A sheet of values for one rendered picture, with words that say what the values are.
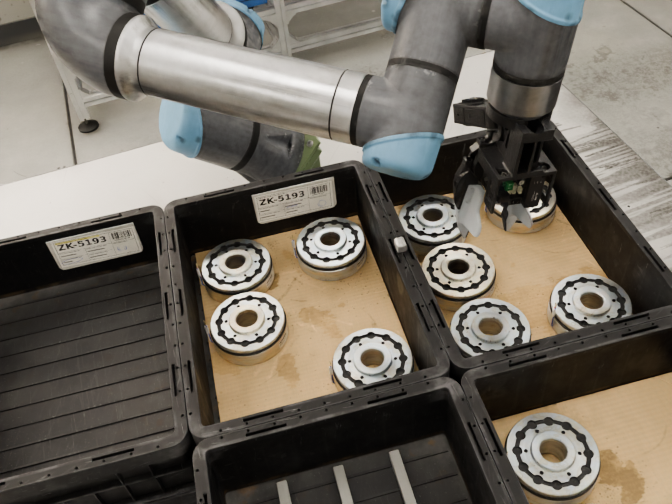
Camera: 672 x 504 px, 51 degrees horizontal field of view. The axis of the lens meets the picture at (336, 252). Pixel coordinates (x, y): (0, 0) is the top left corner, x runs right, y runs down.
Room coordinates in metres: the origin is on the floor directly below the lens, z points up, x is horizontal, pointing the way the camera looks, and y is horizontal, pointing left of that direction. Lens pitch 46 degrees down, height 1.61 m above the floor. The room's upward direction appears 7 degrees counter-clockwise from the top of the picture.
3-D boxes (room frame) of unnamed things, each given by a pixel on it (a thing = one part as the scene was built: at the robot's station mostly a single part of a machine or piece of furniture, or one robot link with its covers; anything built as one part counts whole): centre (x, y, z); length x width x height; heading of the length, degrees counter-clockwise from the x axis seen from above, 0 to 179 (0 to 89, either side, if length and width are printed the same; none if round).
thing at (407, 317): (0.61, 0.06, 0.87); 0.40 x 0.30 x 0.11; 9
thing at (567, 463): (0.36, -0.21, 0.86); 0.05 x 0.05 x 0.01
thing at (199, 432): (0.61, 0.06, 0.92); 0.40 x 0.30 x 0.02; 9
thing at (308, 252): (0.73, 0.01, 0.86); 0.10 x 0.10 x 0.01
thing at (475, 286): (0.65, -0.17, 0.86); 0.10 x 0.10 x 0.01
